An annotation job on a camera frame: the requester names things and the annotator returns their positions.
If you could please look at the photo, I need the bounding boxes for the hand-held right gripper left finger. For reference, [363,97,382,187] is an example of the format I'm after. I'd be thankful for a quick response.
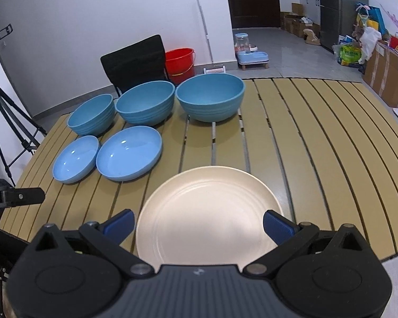
[32,209,153,276]

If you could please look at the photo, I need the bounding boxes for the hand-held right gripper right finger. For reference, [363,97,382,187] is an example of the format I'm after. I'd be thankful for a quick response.
[245,210,367,276]

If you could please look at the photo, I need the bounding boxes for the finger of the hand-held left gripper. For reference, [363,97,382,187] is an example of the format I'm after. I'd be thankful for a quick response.
[2,187,46,208]

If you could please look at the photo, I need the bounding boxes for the small shallow blue bowl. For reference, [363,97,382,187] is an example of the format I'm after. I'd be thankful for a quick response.
[52,136,101,184]

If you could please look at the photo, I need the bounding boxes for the large shallow blue bowl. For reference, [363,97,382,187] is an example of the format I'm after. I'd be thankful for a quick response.
[96,126,163,182]

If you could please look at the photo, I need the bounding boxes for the cream plate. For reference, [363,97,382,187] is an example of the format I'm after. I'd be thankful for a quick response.
[136,166,285,267]

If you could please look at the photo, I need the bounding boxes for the small deep blue bowl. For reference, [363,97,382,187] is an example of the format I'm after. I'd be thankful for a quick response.
[67,94,115,136]

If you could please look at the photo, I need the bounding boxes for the large deep blue bowl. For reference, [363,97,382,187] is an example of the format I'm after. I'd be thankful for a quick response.
[175,72,245,123]

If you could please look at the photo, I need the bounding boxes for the black folding chair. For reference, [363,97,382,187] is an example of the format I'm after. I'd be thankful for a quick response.
[100,34,168,97]

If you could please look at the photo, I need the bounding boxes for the red plastic bucket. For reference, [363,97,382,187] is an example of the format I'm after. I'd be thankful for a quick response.
[165,48,196,86]

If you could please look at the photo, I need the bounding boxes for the blue pet water feeder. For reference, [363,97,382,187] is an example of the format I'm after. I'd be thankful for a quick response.
[234,33,270,70]

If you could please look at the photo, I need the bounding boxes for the green printed bag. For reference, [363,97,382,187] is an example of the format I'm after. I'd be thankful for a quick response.
[338,44,362,66]

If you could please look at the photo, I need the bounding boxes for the large cardboard box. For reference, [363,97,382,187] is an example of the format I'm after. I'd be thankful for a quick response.
[362,40,398,109]

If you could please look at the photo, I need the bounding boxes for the brown cardboard cat scratcher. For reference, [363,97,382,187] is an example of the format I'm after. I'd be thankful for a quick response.
[303,28,321,46]

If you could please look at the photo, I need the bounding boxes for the white plastic bag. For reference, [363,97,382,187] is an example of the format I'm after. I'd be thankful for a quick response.
[360,26,383,63]

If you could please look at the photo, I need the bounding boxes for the open cardboard boxes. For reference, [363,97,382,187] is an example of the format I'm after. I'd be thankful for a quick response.
[280,3,321,38]

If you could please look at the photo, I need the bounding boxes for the dark grey refrigerator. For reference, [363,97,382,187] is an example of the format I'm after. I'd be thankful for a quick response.
[318,0,369,52]

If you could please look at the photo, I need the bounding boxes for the white cabinet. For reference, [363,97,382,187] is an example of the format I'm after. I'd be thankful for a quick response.
[298,0,322,25]

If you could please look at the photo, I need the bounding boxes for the dark brown door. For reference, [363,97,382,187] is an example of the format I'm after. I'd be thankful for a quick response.
[223,0,281,29]

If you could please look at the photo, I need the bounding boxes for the blue gift bag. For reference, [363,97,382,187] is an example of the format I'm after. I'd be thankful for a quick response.
[367,6,384,36]

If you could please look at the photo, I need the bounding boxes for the black camera tripod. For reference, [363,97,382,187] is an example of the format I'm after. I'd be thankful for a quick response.
[0,55,47,188]

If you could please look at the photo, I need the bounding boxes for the white mop handle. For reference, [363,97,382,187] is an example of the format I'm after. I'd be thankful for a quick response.
[194,0,214,65]

